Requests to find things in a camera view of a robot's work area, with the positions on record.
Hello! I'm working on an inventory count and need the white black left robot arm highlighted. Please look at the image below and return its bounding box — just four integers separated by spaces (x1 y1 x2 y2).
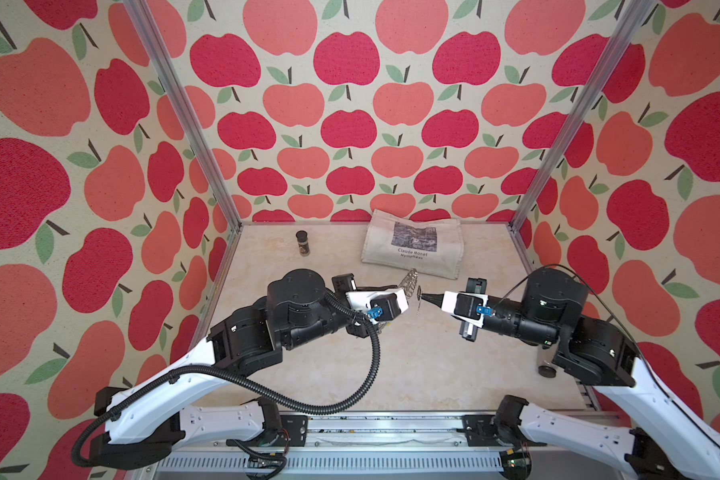
71 269 409 470

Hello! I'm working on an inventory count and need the left rear aluminium frame post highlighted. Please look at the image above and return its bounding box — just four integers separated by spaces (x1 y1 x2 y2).
124 1 242 235

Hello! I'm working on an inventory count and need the front aluminium rail base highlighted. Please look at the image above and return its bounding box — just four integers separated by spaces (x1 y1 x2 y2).
122 410 589 480

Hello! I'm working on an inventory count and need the metal disc with key rings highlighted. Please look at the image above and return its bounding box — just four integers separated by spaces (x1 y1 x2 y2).
372 269 418 332

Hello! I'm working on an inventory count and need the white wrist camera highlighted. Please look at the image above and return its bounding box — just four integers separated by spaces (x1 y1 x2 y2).
345 287 409 324
441 291 494 326

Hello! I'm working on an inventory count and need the right rear aluminium frame post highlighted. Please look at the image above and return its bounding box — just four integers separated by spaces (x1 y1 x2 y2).
508 0 658 234

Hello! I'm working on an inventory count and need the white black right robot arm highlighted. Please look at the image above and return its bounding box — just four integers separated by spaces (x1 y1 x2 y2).
420 266 720 479

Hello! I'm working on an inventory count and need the black corrugated cable hose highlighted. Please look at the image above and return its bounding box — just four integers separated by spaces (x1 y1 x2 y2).
70 290 382 468

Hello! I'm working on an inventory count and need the aluminium frame post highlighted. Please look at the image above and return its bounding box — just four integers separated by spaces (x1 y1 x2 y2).
508 0 658 234
124 1 242 235

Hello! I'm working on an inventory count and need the small dark spice jar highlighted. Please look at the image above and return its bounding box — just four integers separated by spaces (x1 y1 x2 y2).
295 230 310 256

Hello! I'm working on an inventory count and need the cream Monet canvas bag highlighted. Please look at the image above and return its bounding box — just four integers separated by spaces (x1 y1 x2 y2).
361 210 464 280

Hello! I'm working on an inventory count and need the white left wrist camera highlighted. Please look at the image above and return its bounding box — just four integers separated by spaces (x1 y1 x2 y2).
345 287 409 324

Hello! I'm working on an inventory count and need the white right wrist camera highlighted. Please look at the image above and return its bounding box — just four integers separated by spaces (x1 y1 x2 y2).
441 291 494 326

